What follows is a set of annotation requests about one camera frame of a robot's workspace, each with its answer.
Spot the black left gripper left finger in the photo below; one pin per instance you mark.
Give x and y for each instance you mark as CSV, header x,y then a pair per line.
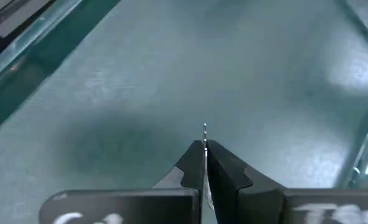
x,y
140,205

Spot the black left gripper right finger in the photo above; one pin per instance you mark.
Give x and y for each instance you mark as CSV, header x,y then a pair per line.
x,y
264,205

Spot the dark green plastic tray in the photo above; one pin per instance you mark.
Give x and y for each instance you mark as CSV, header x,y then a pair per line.
x,y
171,77

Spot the black aluminium table frame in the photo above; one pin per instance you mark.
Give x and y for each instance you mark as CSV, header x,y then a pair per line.
x,y
16,29

